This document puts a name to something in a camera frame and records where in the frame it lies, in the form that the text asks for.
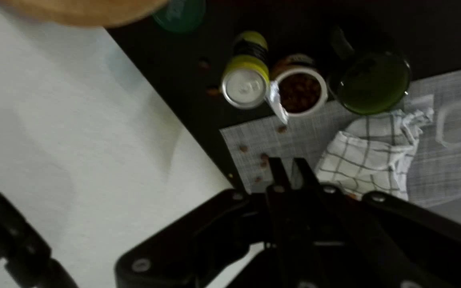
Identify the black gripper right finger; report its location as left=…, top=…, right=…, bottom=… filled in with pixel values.
left=291, top=156, right=461, bottom=288

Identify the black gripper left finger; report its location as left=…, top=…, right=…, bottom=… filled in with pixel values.
left=115, top=156, right=296, bottom=288

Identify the small teal round lid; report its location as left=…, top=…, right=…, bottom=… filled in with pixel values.
left=150, top=0, right=208, bottom=35

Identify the wooden bowl zebra pattern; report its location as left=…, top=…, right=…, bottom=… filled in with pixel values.
left=0, top=0, right=171, bottom=28

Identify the white checkered cloth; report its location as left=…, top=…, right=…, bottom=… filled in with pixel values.
left=313, top=105, right=435, bottom=203

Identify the grey woven placemat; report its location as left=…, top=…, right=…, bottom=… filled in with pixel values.
left=219, top=62, right=461, bottom=209

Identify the brown cup white rim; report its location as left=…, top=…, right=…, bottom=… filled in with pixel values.
left=264, top=52, right=329, bottom=126

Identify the yellow drink can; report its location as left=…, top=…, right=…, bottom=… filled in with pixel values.
left=219, top=28, right=272, bottom=110

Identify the clear plastic container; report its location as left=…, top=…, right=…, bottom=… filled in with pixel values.
left=433, top=94, right=461, bottom=150

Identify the dark green mug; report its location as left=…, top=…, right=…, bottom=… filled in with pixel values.
left=326, top=25, right=412, bottom=116

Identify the black side table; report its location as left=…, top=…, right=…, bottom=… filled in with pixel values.
left=104, top=0, right=461, bottom=195

